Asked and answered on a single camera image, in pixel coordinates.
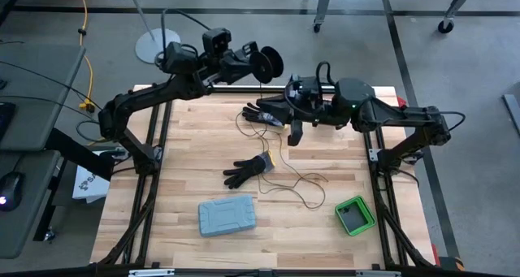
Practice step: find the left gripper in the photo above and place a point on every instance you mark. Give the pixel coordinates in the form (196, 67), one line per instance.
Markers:
(221, 67)

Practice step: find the black glove yellow cuff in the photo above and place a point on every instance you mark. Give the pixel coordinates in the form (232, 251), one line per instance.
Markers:
(248, 169)
(256, 115)

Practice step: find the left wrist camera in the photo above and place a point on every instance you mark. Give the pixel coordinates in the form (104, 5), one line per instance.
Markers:
(217, 41)

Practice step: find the white floor lamp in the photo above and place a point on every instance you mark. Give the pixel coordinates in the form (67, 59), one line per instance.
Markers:
(160, 45)

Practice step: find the silver bracket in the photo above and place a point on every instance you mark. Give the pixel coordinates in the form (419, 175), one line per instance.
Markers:
(378, 273)
(151, 273)

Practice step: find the red clamp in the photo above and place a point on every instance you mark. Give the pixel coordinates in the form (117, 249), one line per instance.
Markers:
(401, 102)
(434, 254)

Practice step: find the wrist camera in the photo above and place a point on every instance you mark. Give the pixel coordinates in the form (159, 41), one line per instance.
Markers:
(310, 90)
(217, 41)

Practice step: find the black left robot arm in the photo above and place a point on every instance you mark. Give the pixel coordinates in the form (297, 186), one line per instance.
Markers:
(154, 94)

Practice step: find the grey desk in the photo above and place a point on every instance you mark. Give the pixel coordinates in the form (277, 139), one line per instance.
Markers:
(28, 228)
(36, 126)

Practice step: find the green square tray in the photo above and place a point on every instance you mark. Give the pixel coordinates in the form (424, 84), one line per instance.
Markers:
(355, 216)

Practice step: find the orange black striped block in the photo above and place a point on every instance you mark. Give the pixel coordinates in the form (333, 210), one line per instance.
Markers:
(451, 264)

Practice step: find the black computer mouse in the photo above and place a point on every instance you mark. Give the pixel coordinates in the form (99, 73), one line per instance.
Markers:
(11, 189)

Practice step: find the black angled support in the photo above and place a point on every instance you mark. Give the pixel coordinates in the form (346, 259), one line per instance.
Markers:
(77, 155)

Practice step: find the wooden top workbench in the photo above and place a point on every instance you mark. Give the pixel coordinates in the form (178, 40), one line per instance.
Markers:
(325, 5)

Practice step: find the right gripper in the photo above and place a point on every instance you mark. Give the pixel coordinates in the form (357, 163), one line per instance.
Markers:
(313, 110)

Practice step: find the black keyboard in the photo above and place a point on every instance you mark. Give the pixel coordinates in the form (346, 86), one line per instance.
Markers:
(5, 120)

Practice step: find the white printed paper bag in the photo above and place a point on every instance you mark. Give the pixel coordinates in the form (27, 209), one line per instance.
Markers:
(89, 185)

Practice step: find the grey plastic case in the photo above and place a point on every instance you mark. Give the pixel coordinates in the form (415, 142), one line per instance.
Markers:
(227, 216)

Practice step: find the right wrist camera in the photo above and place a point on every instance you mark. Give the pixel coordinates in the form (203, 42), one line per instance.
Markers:
(310, 90)

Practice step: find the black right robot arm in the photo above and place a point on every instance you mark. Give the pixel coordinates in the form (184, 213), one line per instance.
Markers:
(398, 116)

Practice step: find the black table frame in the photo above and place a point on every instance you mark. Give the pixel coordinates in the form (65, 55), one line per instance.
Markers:
(148, 228)

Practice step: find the desk castor wheel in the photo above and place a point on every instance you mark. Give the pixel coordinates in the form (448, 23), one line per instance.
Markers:
(49, 235)

